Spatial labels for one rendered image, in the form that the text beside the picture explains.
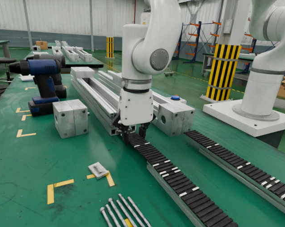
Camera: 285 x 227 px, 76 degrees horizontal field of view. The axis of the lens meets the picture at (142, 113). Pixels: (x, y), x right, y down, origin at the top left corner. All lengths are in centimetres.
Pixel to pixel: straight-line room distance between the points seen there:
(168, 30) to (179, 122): 34
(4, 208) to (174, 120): 49
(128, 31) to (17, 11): 1531
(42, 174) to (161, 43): 41
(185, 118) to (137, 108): 22
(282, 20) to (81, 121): 78
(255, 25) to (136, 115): 60
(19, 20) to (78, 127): 1515
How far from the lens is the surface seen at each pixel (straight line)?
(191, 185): 43
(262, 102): 90
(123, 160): 53
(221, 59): 388
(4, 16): 1582
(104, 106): 67
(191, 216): 41
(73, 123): 64
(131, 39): 47
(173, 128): 65
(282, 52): 87
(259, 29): 91
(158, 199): 43
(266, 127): 84
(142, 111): 53
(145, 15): 705
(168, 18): 42
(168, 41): 41
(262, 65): 88
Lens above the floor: 109
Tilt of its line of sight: 22 degrees down
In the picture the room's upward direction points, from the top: 4 degrees clockwise
